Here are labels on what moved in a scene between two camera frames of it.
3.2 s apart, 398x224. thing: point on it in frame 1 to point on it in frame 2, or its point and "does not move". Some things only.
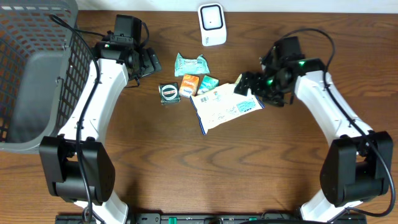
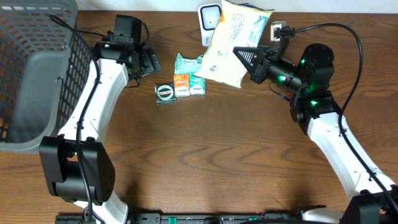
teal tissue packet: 208,83 to 197,84
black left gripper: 153,61 does not move
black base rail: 208,218 does not move
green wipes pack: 196,66 does not move
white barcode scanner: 212,24 does not move
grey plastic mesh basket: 44,62 does not move
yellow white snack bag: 216,106 to 237,26
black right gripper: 277,99 to 255,71
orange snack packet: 189,85 to 181,84
